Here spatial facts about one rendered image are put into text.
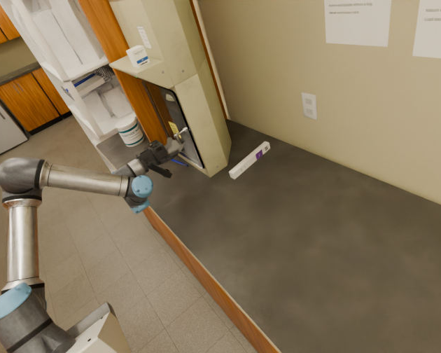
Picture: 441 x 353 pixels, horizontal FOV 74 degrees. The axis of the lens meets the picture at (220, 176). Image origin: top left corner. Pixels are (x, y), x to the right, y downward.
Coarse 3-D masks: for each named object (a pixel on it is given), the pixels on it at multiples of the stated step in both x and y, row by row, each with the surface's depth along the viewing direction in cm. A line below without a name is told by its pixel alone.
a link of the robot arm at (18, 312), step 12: (12, 288) 86; (24, 288) 81; (0, 300) 76; (12, 300) 77; (24, 300) 79; (36, 300) 82; (0, 312) 75; (12, 312) 76; (24, 312) 77; (36, 312) 79; (0, 324) 75; (12, 324) 75; (24, 324) 76; (36, 324) 78; (0, 336) 75; (12, 336) 75
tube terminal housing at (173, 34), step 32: (128, 0) 101; (160, 0) 97; (128, 32) 117; (160, 32) 101; (192, 32) 115; (192, 64) 112; (192, 96) 117; (192, 128) 123; (224, 128) 146; (224, 160) 141
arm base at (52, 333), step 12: (48, 324) 80; (24, 336) 75; (36, 336) 76; (48, 336) 78; (60, 336) 80; (72, 336) 83; (12, 348) 75; (24, 348) 75; (36, 348) 75; (48, 348) 77; (60, 348) 77
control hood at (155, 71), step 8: (112, 64) 121; (120, 64) 118; (128, 64) 114; (152, 64) 105; (160, 64) 105; (128, 72) 108; (136, 72) 103; (144, 72) 103; (152, 72) 104; (160, 72) 106; (168, 72) 108; (152, 80) 105; (160, 80) 107; (168, 80) 109
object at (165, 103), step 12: (156, 96) 131; (168, 96) 119; (156, 108) 141; (168, 108) 127; (180, 108) 117; (168, 120) 138; (180, 120) 124; (168, 132) 149; (192, 144) 129; (192, 156) 139
